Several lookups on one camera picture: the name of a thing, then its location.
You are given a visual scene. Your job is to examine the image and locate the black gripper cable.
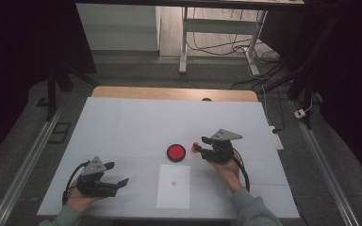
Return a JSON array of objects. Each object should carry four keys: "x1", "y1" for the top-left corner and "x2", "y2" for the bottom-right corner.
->
[
  {"x1": 231, "y1": 146, "x2": 252, "y2": 193},
  {"x1": 61, "y1": 159, "x2": 91, "y2": 207}
]

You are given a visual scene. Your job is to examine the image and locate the dark curtain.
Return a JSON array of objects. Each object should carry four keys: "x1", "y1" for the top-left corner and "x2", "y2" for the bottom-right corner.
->
[
  {"x1": 304, "y1": 0, "x2": 362, "y2": 191},
  {"x1": 0, "y1": 0, "x2": 98, "y2": 172}
]

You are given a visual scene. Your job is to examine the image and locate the small white adapter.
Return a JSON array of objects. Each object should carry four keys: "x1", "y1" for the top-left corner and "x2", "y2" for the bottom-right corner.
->
[{"x1": 293, "y1": 108, "x2": 307, "y2": 120}]

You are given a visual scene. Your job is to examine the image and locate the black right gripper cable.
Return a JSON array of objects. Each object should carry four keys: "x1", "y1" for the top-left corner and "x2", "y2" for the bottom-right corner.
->
[{"x1": 231, "y1": 146, "x2": 252, "y2": 193}]

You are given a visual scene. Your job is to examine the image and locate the large white table cover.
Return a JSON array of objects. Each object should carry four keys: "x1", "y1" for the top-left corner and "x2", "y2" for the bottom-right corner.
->
[{"x1": 36, "y1": 96, "x2": 301, "y2": 220}]

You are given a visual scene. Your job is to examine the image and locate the white paper sheet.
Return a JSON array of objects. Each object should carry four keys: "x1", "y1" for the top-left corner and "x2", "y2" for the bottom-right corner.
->
[{"x1": 156, "y1": 164, "x2": 191, "y2": 211}]

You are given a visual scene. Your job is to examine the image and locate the round red ink pad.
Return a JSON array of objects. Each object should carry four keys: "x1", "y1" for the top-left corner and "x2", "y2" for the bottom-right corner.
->
[{"x1": 166, "y1": 143, "x2": 187, "y2": 163}]

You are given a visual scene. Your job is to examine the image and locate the white cabinet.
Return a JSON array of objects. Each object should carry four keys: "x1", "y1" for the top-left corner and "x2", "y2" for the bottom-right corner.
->
[{"x1": 75, "y1": 3, "x2": 161, "y2": 52}]

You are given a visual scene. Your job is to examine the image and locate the black metal stand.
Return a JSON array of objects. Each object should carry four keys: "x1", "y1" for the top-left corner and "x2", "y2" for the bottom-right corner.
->
[
  {"x1": 44, "y1": 60, "x2": 101, "y2": 122},
  {"x1": 257, "y1": 15, "x2": 338, "y2": 131}
]

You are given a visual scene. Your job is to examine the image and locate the white desk frame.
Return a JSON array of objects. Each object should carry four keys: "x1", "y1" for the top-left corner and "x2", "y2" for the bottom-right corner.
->
[{"x1": 177, "y1": 6, "x2": 269, "y2": 77}]

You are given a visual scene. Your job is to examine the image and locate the person's right hand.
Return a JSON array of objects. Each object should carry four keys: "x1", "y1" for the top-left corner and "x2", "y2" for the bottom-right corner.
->
[{"x1": 206, "y1": 150, "x2": 243, "y2": 195}]

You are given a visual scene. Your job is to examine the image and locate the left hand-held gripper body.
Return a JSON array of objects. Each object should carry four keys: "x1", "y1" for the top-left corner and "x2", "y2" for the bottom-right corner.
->
[{"x1": 75, "y1": 155, "x2": 121, "y2": 199}]

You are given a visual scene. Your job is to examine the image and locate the grey metal floor rail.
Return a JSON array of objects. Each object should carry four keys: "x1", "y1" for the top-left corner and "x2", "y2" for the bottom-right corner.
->
[
  {"x1": 289, "y1": 99, "x2": 362, "y2": 226},
  {"x1": 0, "y1": 103, "x2": 70, "y2": 226}
]

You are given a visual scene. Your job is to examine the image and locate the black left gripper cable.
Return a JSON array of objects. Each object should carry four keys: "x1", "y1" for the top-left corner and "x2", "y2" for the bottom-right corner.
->
[{"x1": 61, "y1": 159, "x2": 91, "y2": 207}]

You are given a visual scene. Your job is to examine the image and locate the person's left hand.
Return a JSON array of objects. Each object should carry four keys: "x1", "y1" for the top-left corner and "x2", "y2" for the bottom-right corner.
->
[{"x1": 64, "y1": 181, "x2": 108, "y2": 214}]

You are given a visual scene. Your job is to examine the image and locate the white power strip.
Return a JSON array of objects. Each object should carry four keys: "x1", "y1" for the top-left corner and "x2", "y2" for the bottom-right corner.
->
[{"x1": 268, "y1": 124, "x2": 285, "y2": 152}]

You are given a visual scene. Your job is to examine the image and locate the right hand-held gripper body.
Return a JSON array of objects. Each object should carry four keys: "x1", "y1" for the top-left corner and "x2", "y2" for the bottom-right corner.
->
[{"x1": 200, "y1": 128, "x2": 244, "y2": 165}]

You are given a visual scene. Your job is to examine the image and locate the bundle of floor cables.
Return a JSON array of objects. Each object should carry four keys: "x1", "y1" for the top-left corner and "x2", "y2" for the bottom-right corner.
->
[{"x1": 186, "y1": 7, "x2": 286, "y2": 91}]

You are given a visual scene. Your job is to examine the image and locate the black square floor frame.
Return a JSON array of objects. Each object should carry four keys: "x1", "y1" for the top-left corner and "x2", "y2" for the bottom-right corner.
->
[{"x1": 47, "y1": 121, "x2": 73, "y2": 145}]

